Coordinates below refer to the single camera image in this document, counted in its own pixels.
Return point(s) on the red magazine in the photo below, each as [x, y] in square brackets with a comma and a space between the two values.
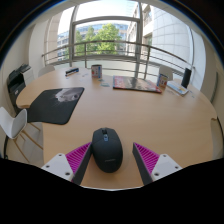
[135, 84]

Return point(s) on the light blue booklet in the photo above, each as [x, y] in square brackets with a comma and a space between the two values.
[178, 88]

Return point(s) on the black case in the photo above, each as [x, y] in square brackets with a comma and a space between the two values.
[72, 71]

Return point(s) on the black upright speaker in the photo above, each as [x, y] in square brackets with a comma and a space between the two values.
[186, 78]

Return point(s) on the grey metal balcony railing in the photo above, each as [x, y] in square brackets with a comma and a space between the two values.
[110, 42]

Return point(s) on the black printed mouse pad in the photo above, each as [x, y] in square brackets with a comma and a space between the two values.
[50, 108]

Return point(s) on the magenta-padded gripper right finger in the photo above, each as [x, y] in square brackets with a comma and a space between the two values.
[165, 165]

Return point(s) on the small printed box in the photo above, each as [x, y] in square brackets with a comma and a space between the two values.
[162, 80]

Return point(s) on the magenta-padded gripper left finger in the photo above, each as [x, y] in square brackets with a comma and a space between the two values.
[56, 165]

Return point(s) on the white chair with wooden legs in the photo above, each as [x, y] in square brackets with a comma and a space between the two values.
[11, 123]

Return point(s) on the black office printer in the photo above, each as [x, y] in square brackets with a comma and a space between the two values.
[16, 83]

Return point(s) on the black computer mouse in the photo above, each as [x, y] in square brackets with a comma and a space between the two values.
[107, 151]

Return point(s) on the white printed mug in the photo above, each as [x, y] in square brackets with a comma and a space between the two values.
[96, 71]

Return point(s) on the green tree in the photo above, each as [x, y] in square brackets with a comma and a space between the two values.
[103, 38]

